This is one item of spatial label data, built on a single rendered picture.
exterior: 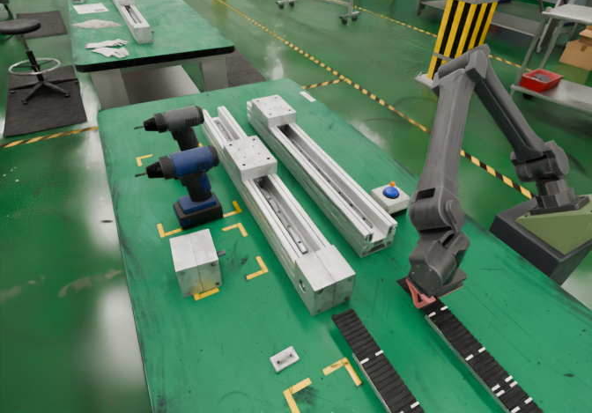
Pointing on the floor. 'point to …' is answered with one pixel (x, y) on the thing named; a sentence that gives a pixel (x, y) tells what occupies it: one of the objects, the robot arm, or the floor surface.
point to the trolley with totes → (542, 85)
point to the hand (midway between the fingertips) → (426, 299)
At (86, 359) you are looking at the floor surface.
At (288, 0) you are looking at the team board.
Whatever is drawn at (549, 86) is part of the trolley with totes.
